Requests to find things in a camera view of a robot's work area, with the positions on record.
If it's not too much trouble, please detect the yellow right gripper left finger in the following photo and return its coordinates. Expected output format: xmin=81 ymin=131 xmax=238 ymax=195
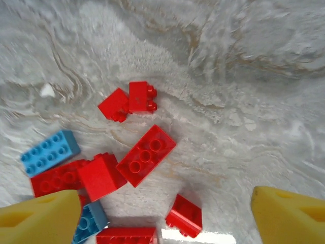
xmin=0 ymin=189 xmax=82 ymax=244

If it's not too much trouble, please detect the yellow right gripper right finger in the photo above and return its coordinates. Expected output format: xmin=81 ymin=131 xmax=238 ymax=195
xmin=250 ymin=186 xmax=325 ymax=244

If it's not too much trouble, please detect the blue eight-stud lego brick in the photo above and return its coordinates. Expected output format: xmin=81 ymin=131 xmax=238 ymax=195
xmin=20 ymin=130 xmax=82 ymax=178

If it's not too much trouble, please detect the long red lego brick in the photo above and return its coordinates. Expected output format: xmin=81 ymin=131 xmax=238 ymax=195
xmin=30 ymin=159 xmax=89 ymax=198
xmin=95 ymin=227 xmax=158 ymax=244
xmin=116 ymin=124 xmax=177 ymax=188

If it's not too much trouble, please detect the small red lego brick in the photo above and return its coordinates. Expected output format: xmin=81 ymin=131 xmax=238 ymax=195
xmin=128 ymin=81 xmax=158 ymax=114
xmin=97 ymin=87 xmax=131 ymax=123
xmin=165 ymin=194 xmax=203 ymax=239

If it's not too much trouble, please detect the tall red lego brick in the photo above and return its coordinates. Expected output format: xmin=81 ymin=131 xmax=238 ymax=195
xmin=77 ymin=152 xmax=127 ymax=203

